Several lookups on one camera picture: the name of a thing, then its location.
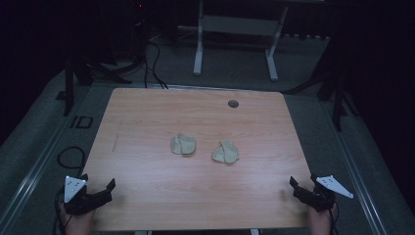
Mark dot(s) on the pale green sock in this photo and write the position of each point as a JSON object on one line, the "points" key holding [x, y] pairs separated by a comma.
{"points": [[183, 144], [225, 152]]}

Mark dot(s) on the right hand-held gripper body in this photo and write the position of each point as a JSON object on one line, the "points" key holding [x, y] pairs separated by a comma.
{"points": [[318, 199]]}

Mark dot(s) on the white metal desk frame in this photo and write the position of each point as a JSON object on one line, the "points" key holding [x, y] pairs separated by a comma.
{"points": [[239, 25]]}

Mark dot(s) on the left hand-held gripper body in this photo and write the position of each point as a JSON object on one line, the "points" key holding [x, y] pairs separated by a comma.
{"points": [[87, 201]]}

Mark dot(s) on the grey round table grommet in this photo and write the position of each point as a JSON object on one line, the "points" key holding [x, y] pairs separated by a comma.
{"points": [[233, 103]]}

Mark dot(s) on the person's left hand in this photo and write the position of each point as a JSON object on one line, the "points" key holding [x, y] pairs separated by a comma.
{"points": [[78, 224]]}

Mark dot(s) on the black metal stand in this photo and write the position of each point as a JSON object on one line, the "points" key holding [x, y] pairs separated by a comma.
{"points": [[69, 88], [338, 98]]}

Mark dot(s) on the grey metal floor rail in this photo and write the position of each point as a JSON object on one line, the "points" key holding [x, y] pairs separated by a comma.
{"points": [[357, 182], [29, 182]]}

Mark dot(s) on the person's right hand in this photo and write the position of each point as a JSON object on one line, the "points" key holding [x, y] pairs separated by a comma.
{"points": [[321, 223]]}

